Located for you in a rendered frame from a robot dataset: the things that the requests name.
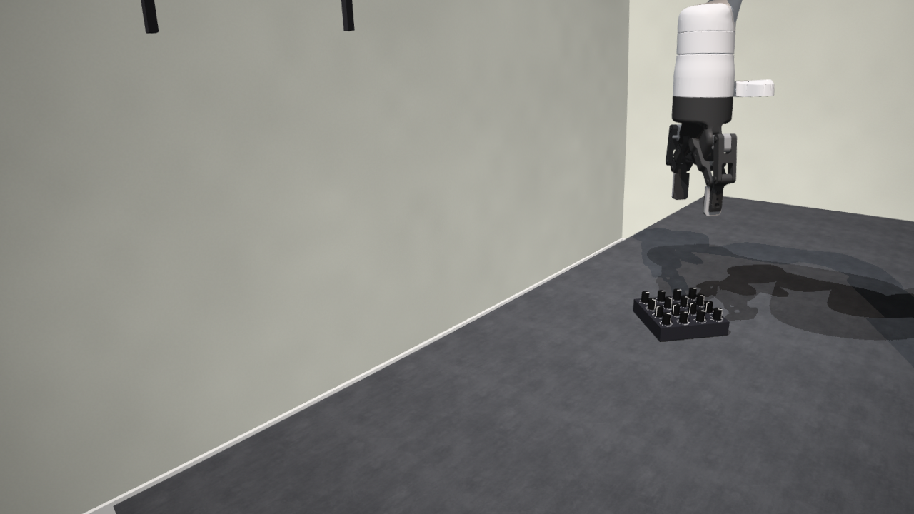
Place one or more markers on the black knob box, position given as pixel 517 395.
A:
pixel 664 322

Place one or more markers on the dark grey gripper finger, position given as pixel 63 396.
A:
pixel 678 163
pixel 713 196

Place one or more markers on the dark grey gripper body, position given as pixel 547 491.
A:
pixel 701 118

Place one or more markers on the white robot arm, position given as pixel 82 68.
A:
pixel 705 54

